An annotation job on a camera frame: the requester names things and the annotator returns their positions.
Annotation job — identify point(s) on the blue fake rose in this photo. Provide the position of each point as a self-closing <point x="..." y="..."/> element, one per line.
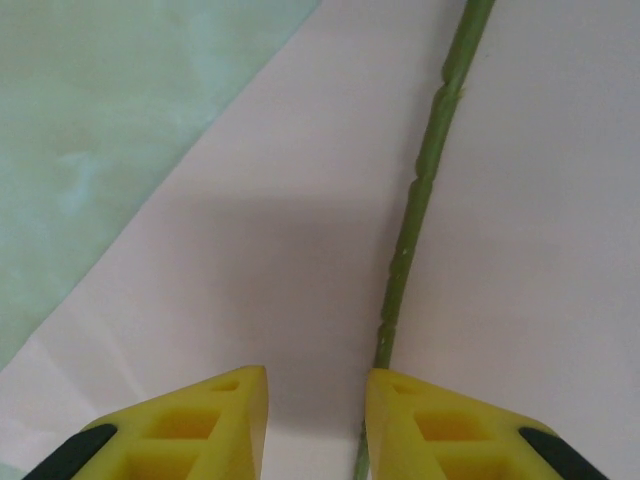
<point x="430" y="165"/>

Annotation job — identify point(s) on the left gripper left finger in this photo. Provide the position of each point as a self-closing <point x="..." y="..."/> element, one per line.
<point x="200" y="430"/>

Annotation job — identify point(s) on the purple and pink wrapping paper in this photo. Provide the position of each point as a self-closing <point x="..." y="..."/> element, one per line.
<point x="300" y="200"/>

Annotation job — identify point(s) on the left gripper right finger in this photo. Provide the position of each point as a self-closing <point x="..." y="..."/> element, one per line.
<point x="440" y="435"/>

